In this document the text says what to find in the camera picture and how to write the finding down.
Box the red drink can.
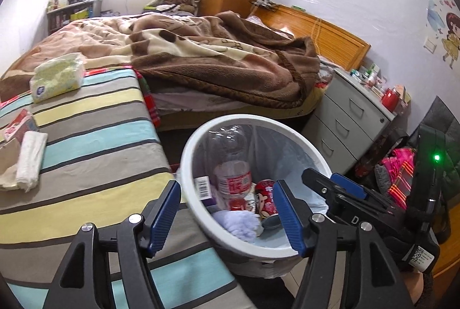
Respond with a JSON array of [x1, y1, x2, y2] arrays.
[[255, 179, 277, 220]]

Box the white foam net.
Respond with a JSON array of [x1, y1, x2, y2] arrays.
[[212, 210, 264, 242]]

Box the clear plastic bottle red label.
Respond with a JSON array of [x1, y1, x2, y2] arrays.
[[208, 125, 252, 211]]

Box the long purple white box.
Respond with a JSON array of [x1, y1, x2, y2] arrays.
[[194, 176, 216, 207]]

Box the white tissue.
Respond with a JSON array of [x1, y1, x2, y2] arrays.
[[16, 131, 47, 192]]

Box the white round trash bin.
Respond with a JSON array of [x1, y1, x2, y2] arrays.
[[179, 114, 332, 279]]

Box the right hand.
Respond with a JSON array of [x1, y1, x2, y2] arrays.
[[402, 272, 435, 308]]

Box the pink clothes pile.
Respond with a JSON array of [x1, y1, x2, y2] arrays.
[[374, 148, 415, 210]]

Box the grey drawer cabinet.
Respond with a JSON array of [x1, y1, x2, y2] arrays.
[[302, 68, 396, 174]]

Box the red jar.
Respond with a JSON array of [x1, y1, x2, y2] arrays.
[[380, 88, 400, 113]]

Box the striped table cloth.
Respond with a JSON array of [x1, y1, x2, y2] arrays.
[[1, 68, 252, 308]]

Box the wooden headboard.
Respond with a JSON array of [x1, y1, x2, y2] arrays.
[[255, 5, 371, 70]]

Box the brown fleece blanket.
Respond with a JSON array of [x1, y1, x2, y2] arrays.
[[1, 11, 321, 109]]

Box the green tissue pack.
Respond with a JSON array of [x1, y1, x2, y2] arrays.
[[30, 53, 86, 103]]

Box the cluttered shelf desk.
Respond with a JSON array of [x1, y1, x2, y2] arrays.
[[46, 0, 103, 35]]

